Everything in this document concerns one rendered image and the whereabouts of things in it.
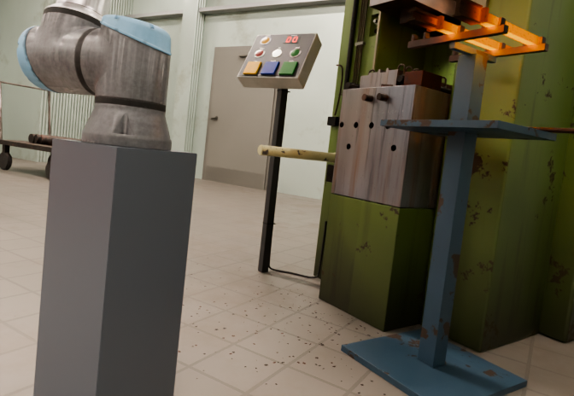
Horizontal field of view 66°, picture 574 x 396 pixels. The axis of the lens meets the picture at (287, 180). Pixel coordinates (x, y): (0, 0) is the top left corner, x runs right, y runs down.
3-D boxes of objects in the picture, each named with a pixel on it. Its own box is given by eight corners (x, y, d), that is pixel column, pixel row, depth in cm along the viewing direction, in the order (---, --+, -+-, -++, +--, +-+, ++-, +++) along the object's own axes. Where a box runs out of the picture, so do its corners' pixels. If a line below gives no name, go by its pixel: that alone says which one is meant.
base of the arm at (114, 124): (119, 147, 86) (123, 96, 86) (62, 139, 96) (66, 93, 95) (188, 152, 102) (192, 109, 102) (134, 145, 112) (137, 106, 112)
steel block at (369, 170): (400, 207, 161) (415, 84, 157) (330, 192, 191) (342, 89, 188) (483, 209, 194) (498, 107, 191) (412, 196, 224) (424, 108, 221)
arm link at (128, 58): (140, 99, 89) (148, 10, 88) (71, 93, 94) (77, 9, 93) (179, 108, 104) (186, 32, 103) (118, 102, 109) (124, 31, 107)
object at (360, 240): (383, 332, 164) (400, 207, 161) (318, 298, 194) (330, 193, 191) (468, 313, 197) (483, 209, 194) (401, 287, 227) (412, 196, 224)
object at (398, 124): (497, 128, 109) (498, 119, 109) (379, 125, 142) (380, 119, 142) (556, 141, 126) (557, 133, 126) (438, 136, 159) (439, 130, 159)
